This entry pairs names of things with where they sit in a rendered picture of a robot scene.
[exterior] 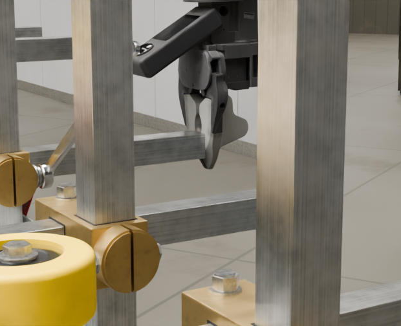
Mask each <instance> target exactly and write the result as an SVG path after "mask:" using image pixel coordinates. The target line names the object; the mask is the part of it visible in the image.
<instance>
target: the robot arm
mask: <svg viewBox="0 0 401 326"><path fill-rule="evenodd" d="M183 2H190V3H198V6H196V7H195V8H193V9H192V10H190V11H189V12H188V13H186V14H184V15H183V16H182V17H180V18H179V19H178V20H176V21H175V22H174V23H172V24H170V26H168V27H166V28H165V29H164V30H162V31H161V32H159V33H158V34H157V35H155V36H154V37H152V38H151V39H150V40H148V41H146V42H145V43H144V44H143V45H141V46H140V52H139V53H138V55H137V56H136V58H135V59H134V60H133V74H134V75H137V76H142V77H145V78H152V77H153V76H155V75H156V74H158V73H159V72H160V71H162V70H163V69H165V68H166V67H167V66H168V65H170V64H171V63H173V62H174V61H175V60H177V59H179V64H178V72H179V102H180V107H181V110H182V115H183V119H184V124H185V126H186V127H187V130H188V131H191V130H193V131H197V132H200V133H204V134H205V158H202V159H199V160H200V162H201V164H202V165H203V167H204V168H206V169H213V167H214V165H215V163H216V161H217V157H218V155H219V150H220V148H221V147H222V146H225V145H226V144H229V143H231V142H233V141H235V140H237V139H240V138H242V137H243V136H245V135H246V134H247V132H248V122H247V121H246V120H245V119H244V118H241V117H240V116H237V115H235V114H234V112H233V101H232V98H231V97H230V96H229V95H228V89H230V90H234V91H237V90H244V89H249V87H257V83H258V12H257V0H183ZM200 91H201V93H200Z"/></svg>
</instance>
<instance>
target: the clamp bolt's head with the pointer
mask: <svg viewBox="0 0 401 326"><path fill-rule="evenodd" d="M33 167H34V168H35V170H36V173H37V175H38V186H37V188H38V187H40V186H41V185H42V182H43V175H42V172H41V169H40V167H39V166H35V165H33ZM32 198H33V196H32ZM32 198H31V199H30V200H29V201H28V202H26V203H25V204H23V205H22V211H23V215H25V216H27V213H28V209H29V207H30V204H31V202H32Z"/></svg>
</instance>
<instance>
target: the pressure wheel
mask: <svg viewBox="0 0 401 326"><path fill-rule="evenodd" d="M96 308H97V301H96V256H95V253H94V250H93V249H92V247H91V246H89V245H88V244H87V243H85V242H84V241H81V240H79V239H76V238H73V237H68V236H65V235H57V234H42V233H19V234H2V235H0V326H84V325H85V324H86V323H88V322H89V321H90V320H91V319H92V318H93V316H94V315H95V312H96Z"/></svg>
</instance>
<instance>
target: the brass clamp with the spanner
mask: <svg viewBox="0 0 401 326"><path fill-rule="evenodd" d="M37 186H38V175H37V173H36V170H35V168H34V167H33V165H32V164H31V163H30V153H29V152H28V151H25V150H23V149H20V151H16V152H9V153H0V204H1V205H2V206H6V207H11V208H13V207H14V206H15V207H18V206H21V205H23V204H25V203H26V202H28V201H29V200H30V199H31V198H32V196H33V195H34V193H35V192H36V188H37Z"/></svg>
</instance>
